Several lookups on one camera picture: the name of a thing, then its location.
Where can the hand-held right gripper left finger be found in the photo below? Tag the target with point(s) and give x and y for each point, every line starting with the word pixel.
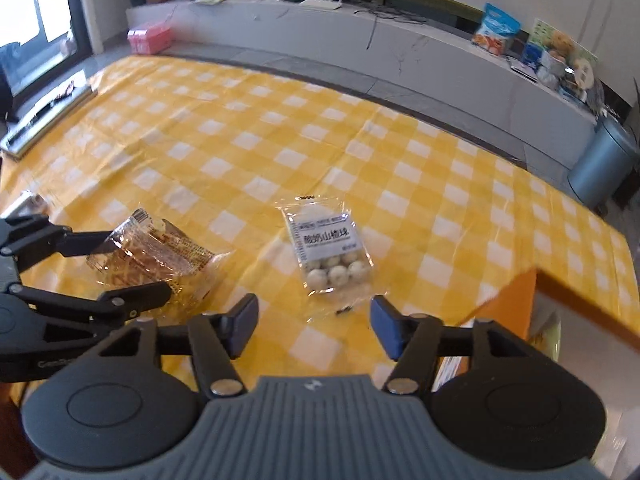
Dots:
pixel 245 325

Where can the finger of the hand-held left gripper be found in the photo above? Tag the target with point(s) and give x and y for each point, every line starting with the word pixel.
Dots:
pixel 130 300
pixel 55 242

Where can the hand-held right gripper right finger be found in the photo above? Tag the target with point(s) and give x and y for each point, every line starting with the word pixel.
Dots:
pixel 386 327

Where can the clear waffle snack packet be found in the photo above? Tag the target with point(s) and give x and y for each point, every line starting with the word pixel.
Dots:
pixel 150 255

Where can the white ball snack packet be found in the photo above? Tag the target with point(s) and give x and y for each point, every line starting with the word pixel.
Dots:
pixel 325 247

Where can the orange cardboard box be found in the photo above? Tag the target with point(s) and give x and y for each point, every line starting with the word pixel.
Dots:
pixel 575 300

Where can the small clear snack packet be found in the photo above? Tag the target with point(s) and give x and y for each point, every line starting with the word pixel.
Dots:
pixel 30 205

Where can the grey flat board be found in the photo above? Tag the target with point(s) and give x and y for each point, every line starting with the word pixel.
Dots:
pixel 45 120

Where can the yellow checkered tablecloth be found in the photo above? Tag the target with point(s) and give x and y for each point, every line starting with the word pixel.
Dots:
pixel 250 135

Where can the pink tissue pack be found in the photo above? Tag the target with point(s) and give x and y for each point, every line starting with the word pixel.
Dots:
pixel 150 40

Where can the glass door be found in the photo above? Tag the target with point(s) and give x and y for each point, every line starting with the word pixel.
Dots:
pixel 45 5

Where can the grey trash bin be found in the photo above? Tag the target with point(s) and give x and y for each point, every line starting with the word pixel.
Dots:
pixel 602 165

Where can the white marble console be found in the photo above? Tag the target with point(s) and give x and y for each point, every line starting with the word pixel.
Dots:
pixel 350 55

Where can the blue snack bag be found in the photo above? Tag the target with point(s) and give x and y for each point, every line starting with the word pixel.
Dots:
pixel 495 30

